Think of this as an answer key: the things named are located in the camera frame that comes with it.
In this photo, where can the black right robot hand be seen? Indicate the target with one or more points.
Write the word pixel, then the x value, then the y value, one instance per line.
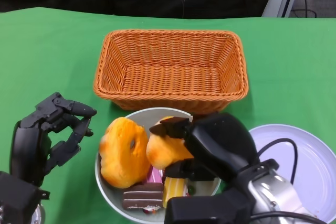
pixel 223 145

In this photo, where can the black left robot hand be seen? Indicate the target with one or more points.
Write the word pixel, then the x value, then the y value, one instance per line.
pixel 26 142

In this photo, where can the grey round bowl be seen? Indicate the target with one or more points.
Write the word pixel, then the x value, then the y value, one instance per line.
pixel 110 195

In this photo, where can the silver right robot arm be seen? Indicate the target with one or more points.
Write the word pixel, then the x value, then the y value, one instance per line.
pixel 273 192

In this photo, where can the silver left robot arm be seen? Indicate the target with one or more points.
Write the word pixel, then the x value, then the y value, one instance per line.
pixel 39 216

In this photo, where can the yellow cake slice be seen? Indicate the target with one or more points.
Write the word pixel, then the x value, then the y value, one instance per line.
pixel 173 190

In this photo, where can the pink striped cake slice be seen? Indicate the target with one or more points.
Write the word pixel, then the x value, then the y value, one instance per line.
pixel 155 176

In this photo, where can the orange wicker basket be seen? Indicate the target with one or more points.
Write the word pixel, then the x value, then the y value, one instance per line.
pixel 170 77

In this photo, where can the pale lavender round plate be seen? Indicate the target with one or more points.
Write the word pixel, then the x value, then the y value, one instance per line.
pixel 315 161

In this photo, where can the chocolate layered cake slice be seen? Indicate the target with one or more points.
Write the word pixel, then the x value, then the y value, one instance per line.
pixel 143 197

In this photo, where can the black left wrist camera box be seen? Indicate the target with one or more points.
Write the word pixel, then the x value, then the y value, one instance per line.
pixel 15 200

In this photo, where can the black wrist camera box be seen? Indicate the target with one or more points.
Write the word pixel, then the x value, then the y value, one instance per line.
pixel 204 208
pixel 15 200

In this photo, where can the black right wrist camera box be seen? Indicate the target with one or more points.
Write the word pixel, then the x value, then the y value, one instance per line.
pixel 204 208

